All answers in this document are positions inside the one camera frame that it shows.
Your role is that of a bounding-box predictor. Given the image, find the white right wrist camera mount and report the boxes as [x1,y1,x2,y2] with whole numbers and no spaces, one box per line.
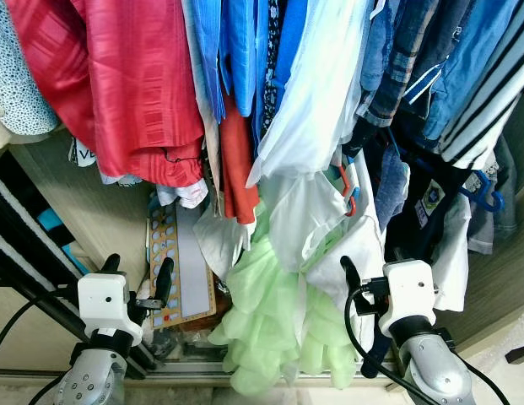
[378,260,437,337]

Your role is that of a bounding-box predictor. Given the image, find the white sheer hanging garment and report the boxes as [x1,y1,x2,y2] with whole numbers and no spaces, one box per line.
[245,0,376,188]

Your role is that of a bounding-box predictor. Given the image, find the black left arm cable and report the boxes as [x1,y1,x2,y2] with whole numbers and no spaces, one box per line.
[0,290,81,405]

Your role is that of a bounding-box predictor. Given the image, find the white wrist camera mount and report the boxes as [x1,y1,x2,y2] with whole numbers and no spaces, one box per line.
[378,260,437,337]
[78,272,144,345]

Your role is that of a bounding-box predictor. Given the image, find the dark navy garment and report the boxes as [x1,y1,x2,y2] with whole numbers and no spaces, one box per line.
[373,127,475,264]

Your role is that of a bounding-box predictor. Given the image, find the red hanging garment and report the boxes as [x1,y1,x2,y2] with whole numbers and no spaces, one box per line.
[4,0,205,186]

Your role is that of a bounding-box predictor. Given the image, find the white cotton shirt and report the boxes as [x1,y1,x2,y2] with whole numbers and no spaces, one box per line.
[194,160,389,338]

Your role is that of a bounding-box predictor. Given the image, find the light green ruffled garment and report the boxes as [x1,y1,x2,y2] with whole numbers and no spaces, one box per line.
[207,202,359,397]

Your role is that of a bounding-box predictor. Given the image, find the white printed garment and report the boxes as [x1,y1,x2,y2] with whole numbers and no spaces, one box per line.
[72,139,212,208]

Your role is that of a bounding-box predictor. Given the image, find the blue collared shirt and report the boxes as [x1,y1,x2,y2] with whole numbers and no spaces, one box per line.
[412,0,520,140]

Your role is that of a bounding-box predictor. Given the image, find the plaid cuffed denim shirt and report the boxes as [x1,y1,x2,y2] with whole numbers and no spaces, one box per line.
[359,0,433,129]

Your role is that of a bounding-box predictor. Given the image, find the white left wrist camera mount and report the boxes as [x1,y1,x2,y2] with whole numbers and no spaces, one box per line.
[78,272,144,345]

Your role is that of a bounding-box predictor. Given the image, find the teal cloth item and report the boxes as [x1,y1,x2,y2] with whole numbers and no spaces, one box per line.
[38,209,89,273]

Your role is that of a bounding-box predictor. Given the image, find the grey denim garment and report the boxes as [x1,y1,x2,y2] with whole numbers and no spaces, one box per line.
[468,135,520,254]

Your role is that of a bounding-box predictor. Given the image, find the navy white striped shirt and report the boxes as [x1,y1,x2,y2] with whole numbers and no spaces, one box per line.
[439,8,524,170]

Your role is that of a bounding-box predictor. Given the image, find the orange-red hanging garment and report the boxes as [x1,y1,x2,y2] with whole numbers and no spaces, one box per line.
[218,93,261,225]

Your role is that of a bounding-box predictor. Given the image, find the white speckled garment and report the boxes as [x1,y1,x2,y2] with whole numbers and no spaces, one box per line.
[0,0,60,138]

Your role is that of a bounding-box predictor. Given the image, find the colourful chart board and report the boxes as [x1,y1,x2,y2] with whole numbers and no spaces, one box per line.
[146,202,219,328]

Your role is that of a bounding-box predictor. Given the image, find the white sleeveless top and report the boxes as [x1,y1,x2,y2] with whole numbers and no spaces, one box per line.
[430,194,472,313]

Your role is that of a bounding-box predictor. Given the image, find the black sliding door rail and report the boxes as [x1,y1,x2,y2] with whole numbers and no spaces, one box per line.
[0,152,157,376]

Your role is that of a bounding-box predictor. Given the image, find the blue plastic hanger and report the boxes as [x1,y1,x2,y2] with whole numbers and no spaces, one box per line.
[460,169,505,212]

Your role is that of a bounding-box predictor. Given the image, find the red plastic hanger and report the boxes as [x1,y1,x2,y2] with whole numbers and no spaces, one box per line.
[338,165,359,217]

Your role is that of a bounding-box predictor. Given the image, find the bright blue hanging garment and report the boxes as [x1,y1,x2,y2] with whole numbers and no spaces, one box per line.
[190,0,286,126]

